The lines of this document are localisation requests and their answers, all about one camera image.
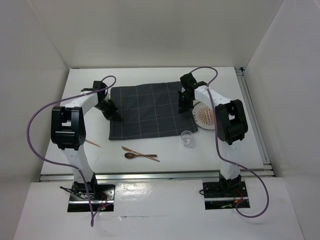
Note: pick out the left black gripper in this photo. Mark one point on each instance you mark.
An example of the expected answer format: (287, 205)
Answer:
(112, 113)

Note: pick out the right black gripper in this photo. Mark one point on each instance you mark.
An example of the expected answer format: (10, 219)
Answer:
(183, 107)

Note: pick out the dark grey checked cloth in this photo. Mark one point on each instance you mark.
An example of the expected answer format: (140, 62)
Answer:
(149, 111)

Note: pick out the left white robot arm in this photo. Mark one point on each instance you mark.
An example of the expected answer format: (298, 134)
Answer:
(68, 132)

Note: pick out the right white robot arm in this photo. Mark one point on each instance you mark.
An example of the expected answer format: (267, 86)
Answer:
(230, 125)

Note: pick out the patterned glass plate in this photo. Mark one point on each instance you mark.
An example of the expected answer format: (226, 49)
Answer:
(203, 116)

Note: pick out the clear plastic cup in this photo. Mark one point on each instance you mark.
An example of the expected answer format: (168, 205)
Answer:
(187, 139)

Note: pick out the copper knife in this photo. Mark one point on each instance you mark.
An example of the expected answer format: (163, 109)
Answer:
(132, 151)

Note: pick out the copper fork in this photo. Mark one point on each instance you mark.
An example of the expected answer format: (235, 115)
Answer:
(92, 143)

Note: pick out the dark wooden spoon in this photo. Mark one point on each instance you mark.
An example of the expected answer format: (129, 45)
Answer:
(130, 155)

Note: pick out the right aluminium rail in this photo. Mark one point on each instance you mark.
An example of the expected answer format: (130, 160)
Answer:
(267, 165)

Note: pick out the aluminium rail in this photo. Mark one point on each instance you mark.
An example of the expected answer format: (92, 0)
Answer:
(267, 165)
(154, 176)

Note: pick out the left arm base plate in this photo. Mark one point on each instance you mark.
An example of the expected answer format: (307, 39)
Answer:
(102, 201)

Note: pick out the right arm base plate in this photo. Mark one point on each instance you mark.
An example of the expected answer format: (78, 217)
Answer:
(217, 199)

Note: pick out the front aluminium rail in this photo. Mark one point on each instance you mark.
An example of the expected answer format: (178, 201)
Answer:
(154, 176)

